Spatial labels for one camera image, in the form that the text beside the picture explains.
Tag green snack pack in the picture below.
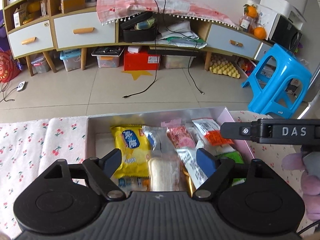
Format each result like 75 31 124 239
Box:
215 151 247 186

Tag gold snack pack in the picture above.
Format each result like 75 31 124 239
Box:
180 169 196 197

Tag long silver white snack pack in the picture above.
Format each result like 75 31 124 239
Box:
176 148 208 189

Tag orange white snack pack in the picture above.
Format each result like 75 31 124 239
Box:
192 118 234 146

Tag pink nougat bar pack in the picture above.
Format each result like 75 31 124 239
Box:
161 118 196 149

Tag white rice cake pack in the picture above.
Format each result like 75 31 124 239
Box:
148 155 180 192

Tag pink cardboard box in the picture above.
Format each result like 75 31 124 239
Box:
87 107 254 163

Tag blue white milk candy pack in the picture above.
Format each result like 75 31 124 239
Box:
118 177 149 194

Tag cream white snack pack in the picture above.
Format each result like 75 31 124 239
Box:
196 140 235 156

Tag yellow snack pack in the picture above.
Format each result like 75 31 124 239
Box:
111 125 151 179

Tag blue plastic stool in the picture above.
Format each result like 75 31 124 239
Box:
241 44 312 119

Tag small silver snack pack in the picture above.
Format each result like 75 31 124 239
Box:
142 126 172 155

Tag cherry print tablecloth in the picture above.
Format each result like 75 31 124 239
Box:
1 111 303 239

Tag yellow egg tray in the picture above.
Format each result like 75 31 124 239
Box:
209 54 240 79

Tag orange fruit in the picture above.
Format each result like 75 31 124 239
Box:
253 27 267 40
244 4 258 18

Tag black microwave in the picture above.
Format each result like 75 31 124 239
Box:
268 14 302 53

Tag clear bin with keyboard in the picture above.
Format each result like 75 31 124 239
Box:
91 46 124 68

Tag blue lid storage bin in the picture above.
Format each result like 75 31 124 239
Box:
60 49 81 72

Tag clear storage bin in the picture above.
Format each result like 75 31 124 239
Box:
162 55 195 69

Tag red shoe box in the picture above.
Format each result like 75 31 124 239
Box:
124 47 161 71

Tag red lantern bag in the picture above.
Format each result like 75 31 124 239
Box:
0 50 21 83

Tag black storage case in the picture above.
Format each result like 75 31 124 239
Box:
120 11 157 43

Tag wooden tv cabinet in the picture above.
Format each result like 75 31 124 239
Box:
2 0 271 69

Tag pink cherry cloth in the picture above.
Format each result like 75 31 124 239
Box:
96 0 239 29

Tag black cable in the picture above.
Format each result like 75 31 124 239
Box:
122 0 205 99

